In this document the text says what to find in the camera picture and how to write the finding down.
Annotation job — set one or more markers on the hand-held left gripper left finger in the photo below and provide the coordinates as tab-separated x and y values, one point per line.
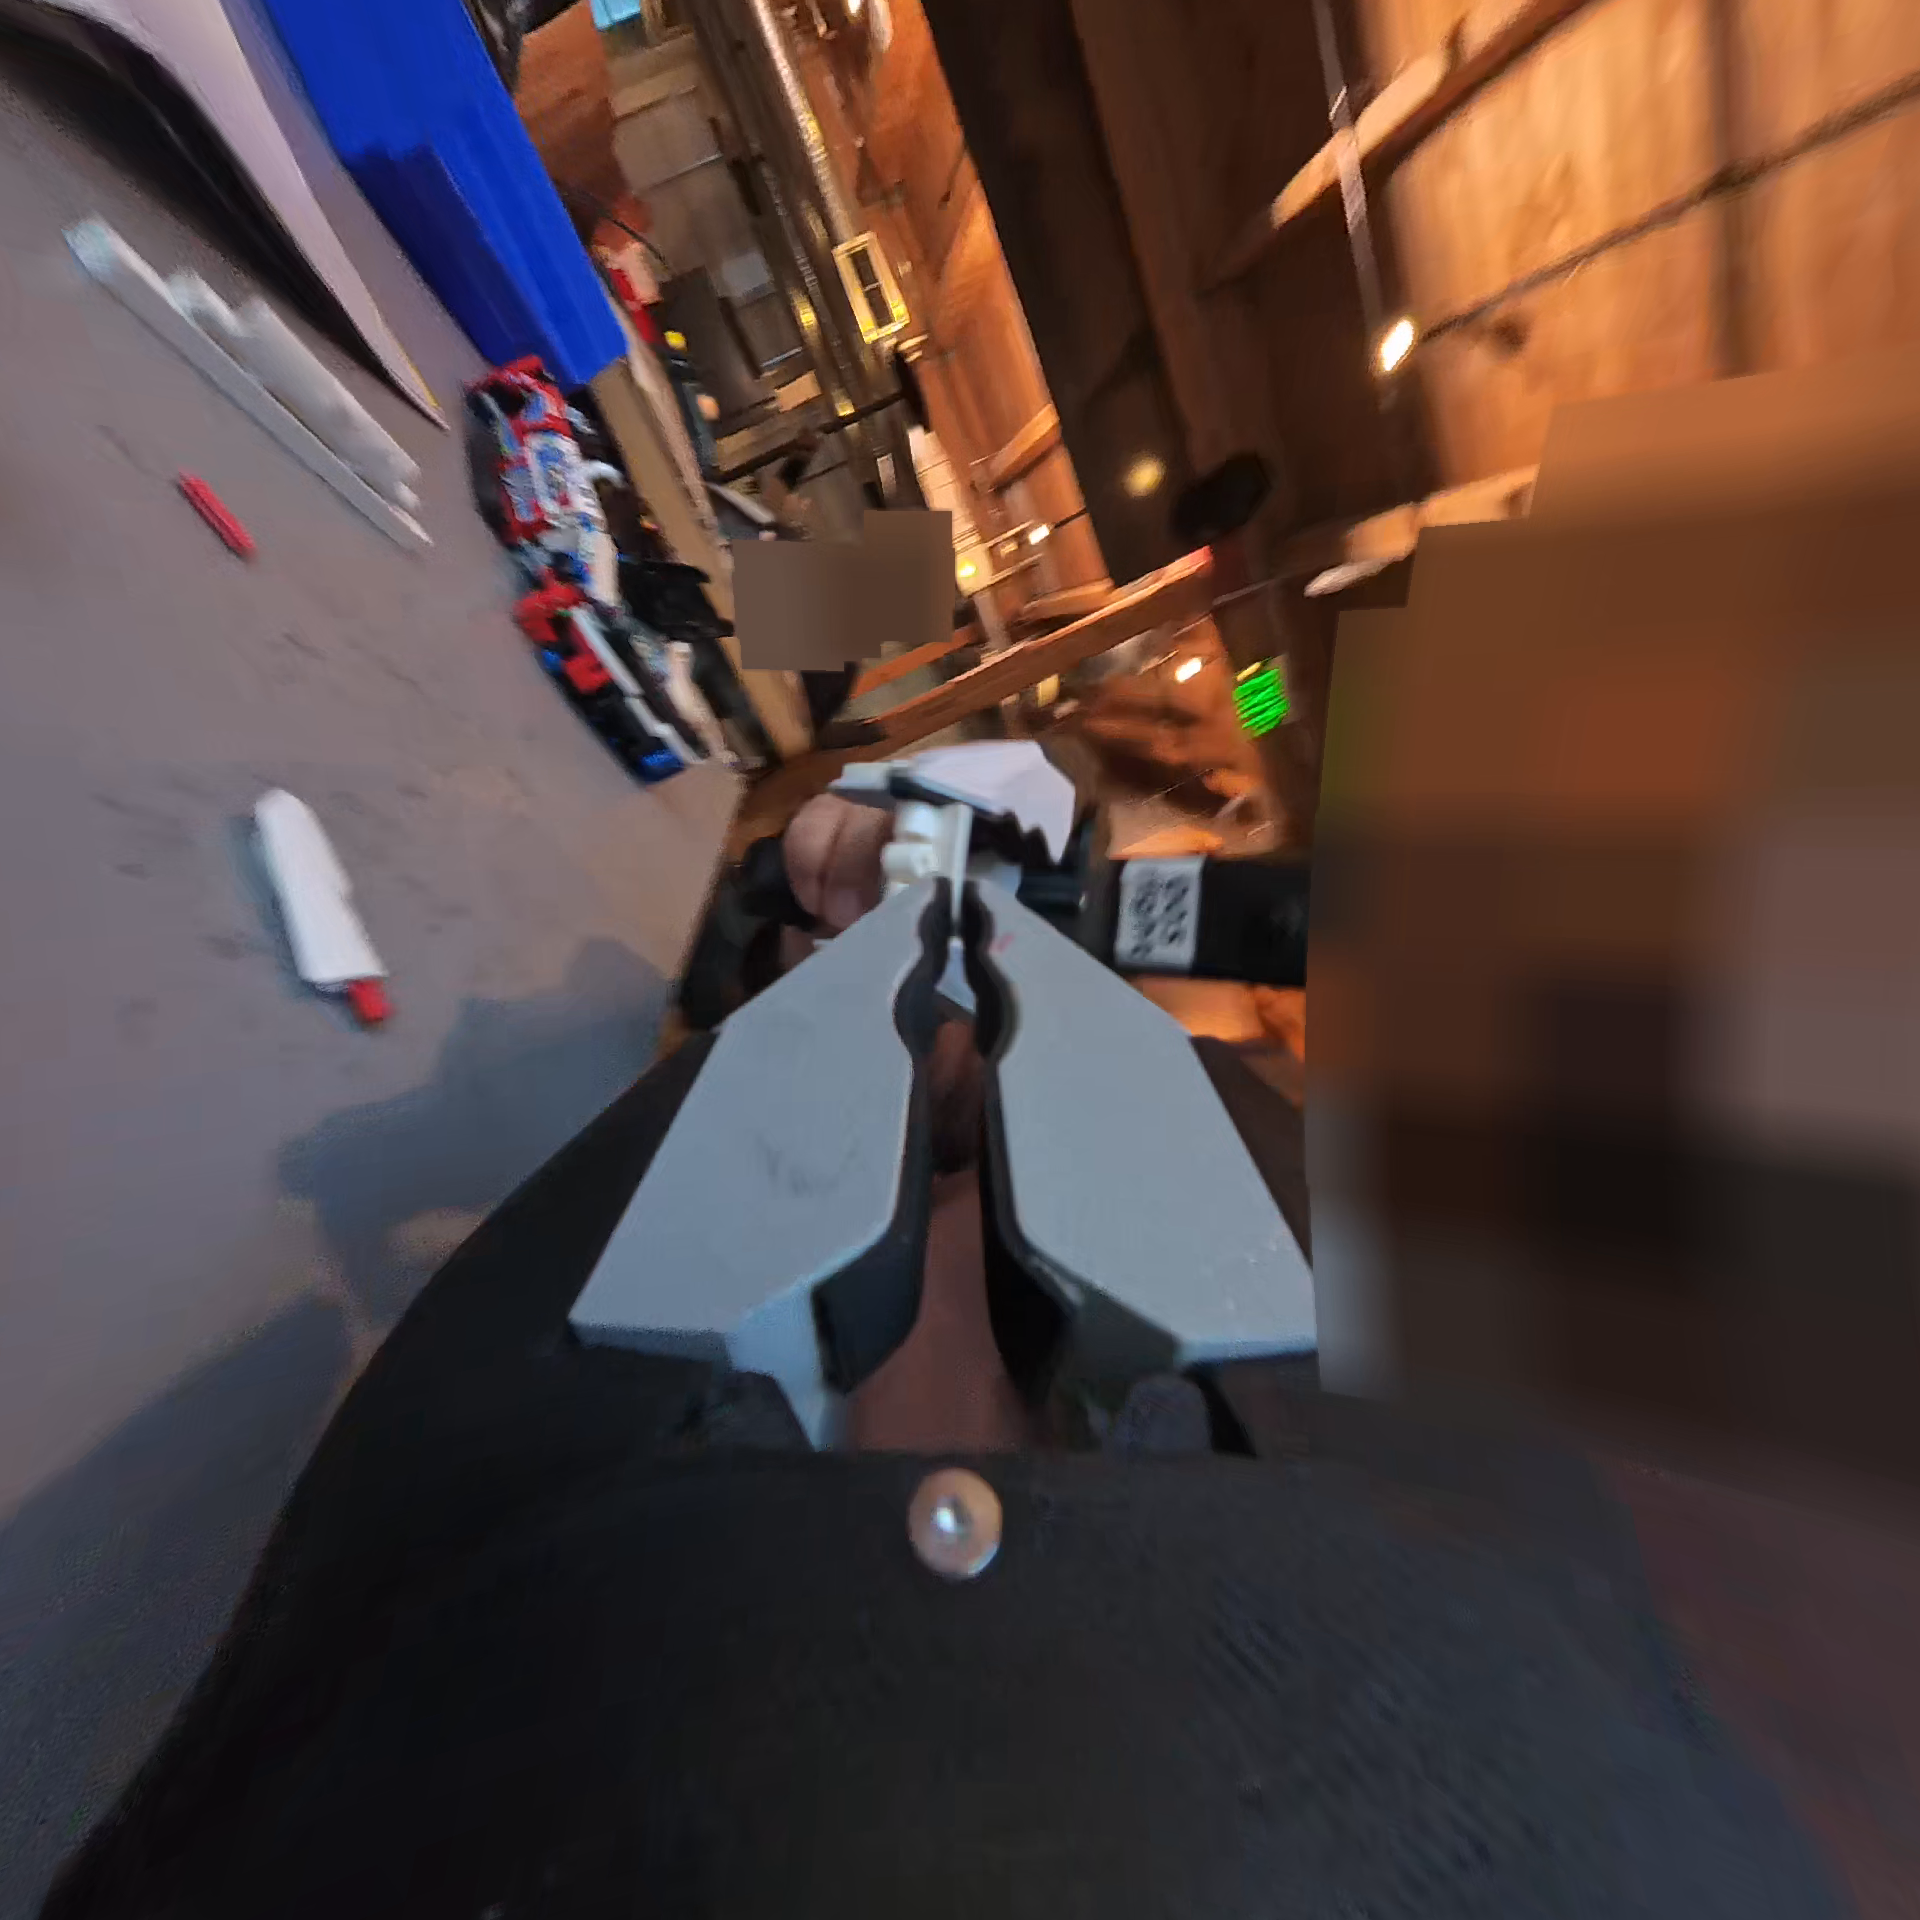
749	1188

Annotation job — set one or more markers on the small toy race car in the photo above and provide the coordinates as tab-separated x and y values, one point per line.
557	495

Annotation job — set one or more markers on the silver air duct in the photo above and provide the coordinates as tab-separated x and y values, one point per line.
796	180

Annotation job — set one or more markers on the white toy brick piece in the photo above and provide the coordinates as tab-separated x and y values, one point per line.
315	891

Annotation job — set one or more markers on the round ceiling lamp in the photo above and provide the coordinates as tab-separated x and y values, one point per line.
1396	345
1143	479

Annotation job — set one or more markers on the small white toy connector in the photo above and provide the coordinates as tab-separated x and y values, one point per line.
919	848

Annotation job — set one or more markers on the blue plastic bin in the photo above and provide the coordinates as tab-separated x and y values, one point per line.
435	166

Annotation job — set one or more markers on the grey desk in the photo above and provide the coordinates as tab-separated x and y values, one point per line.
377	673

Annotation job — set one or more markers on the green exit sign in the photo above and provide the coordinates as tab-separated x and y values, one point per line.
1265	698

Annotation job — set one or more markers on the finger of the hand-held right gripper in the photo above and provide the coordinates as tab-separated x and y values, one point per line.
1004	782
866	782

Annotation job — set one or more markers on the slanted wooden plank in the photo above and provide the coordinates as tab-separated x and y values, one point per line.
1051	653

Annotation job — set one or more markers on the open instruction book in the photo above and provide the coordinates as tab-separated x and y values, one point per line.
226	120

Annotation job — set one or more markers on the white stepped brick assembly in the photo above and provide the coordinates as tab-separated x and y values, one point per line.
269	376

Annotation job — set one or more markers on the red toy pin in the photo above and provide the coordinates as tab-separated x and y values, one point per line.
214	515
370	999

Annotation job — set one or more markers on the person's right hand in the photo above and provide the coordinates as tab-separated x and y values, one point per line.
834	863

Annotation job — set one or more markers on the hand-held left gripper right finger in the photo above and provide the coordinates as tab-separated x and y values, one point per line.
1153	1188

